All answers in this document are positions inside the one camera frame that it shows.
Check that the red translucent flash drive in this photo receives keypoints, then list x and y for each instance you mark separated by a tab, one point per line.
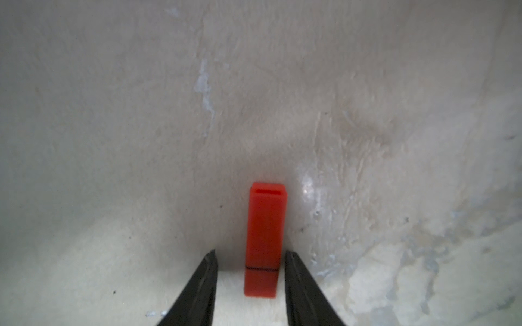
265	234

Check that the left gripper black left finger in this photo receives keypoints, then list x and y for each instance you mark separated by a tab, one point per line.
195	305

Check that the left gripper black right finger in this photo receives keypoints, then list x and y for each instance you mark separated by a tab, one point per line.
305	302

